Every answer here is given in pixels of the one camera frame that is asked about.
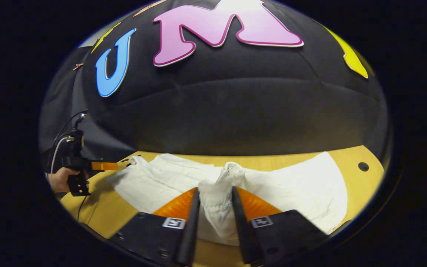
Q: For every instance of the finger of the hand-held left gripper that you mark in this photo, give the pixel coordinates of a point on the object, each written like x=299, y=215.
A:
x=104, y=165

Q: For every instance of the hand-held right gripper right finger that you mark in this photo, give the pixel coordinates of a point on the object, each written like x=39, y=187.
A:
x=241, y=233

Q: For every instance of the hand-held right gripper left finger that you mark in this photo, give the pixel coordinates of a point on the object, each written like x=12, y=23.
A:
x=190, y=237

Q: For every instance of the white jeans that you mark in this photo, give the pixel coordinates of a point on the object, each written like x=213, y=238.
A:
x=291, y=185

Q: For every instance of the red backdrop clip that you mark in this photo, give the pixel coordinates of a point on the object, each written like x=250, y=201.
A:
x=78, y=66

